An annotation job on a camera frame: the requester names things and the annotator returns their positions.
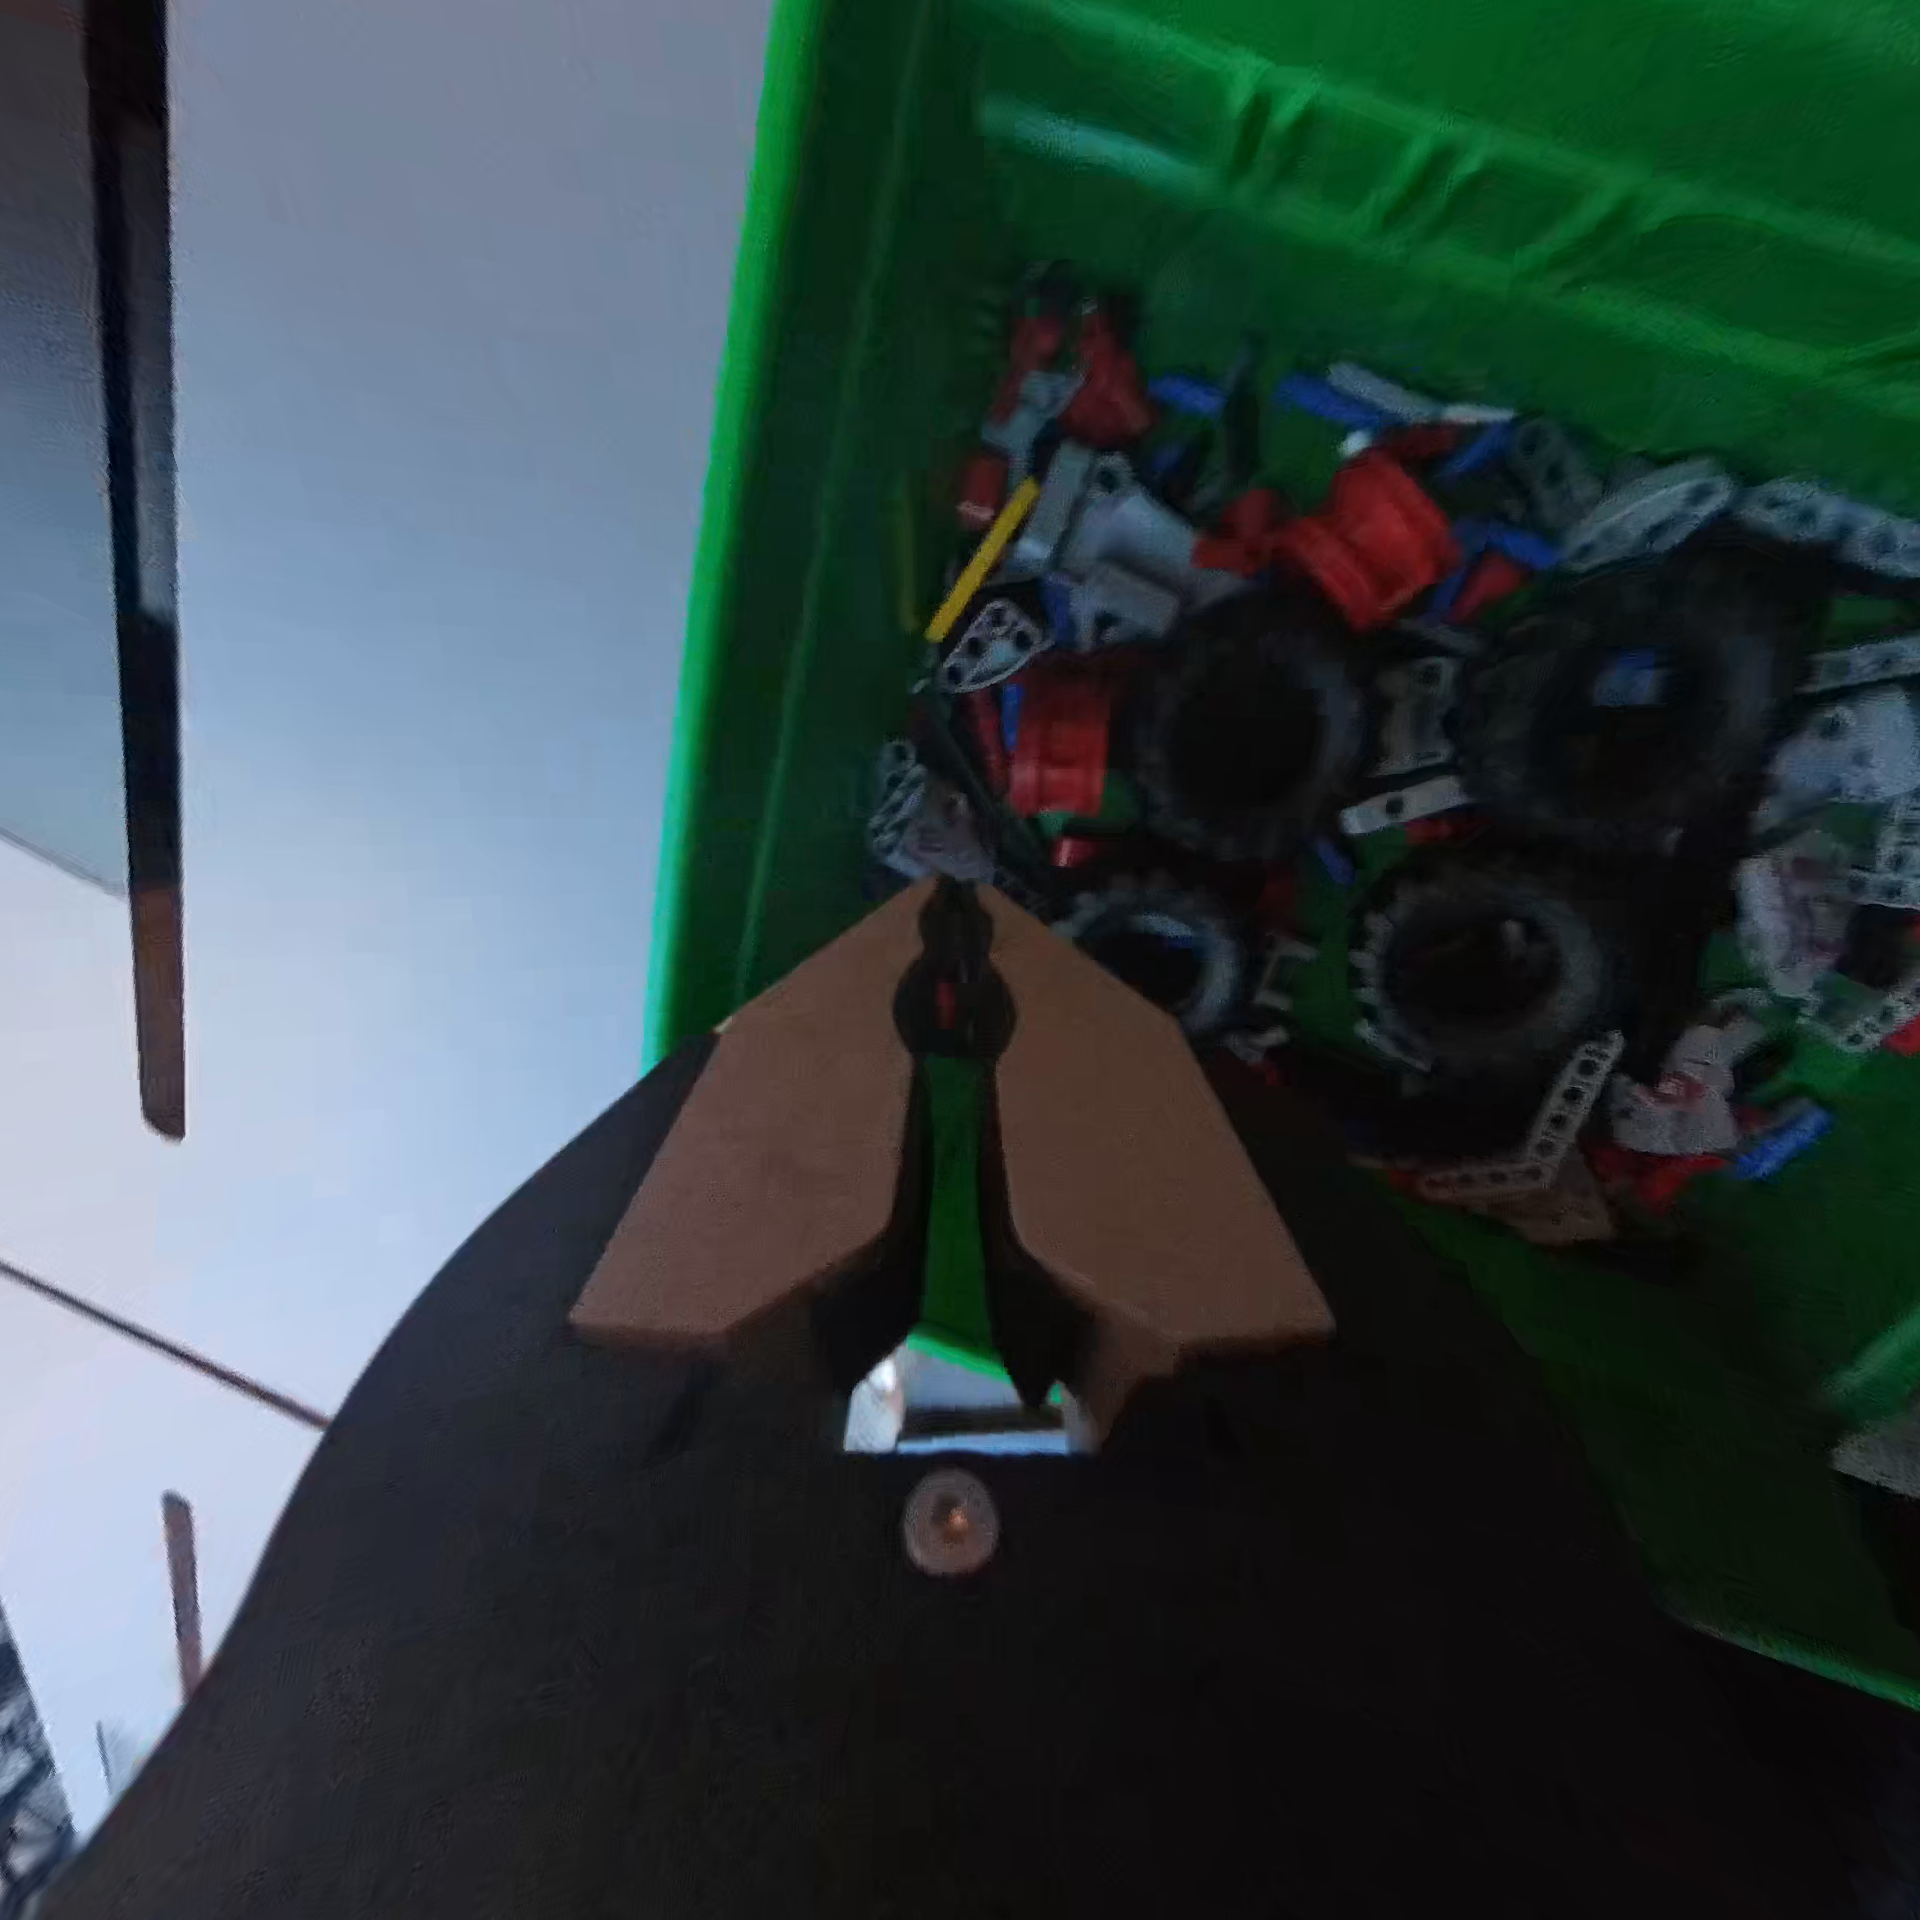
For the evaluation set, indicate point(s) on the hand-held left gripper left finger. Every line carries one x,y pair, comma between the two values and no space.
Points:
751,1171

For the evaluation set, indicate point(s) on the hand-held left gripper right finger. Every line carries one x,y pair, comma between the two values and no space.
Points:
1142,1200

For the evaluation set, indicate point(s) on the pile of lego pieces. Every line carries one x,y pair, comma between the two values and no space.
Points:
1109,540

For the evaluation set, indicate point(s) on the green plastic bin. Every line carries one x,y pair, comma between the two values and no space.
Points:
839,450

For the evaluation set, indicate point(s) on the black rubber lego tire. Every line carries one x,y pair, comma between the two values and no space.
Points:
1516,751
1411,989
1224,960
1171,751

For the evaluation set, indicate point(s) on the white angled lego beam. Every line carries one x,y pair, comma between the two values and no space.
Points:
1553,1141

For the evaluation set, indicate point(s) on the red lego wheel rim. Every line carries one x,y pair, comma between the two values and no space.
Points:
1065,743
1373,540

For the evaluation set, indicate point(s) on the small grey lego panel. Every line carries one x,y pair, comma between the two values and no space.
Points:
997,643

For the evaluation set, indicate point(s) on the yellow lego axle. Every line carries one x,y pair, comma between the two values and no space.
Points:
984,562

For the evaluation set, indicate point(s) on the dark flat board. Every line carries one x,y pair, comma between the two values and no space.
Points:
147,600

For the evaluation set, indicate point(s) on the brown thin post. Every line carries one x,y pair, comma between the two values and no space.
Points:
184,1589

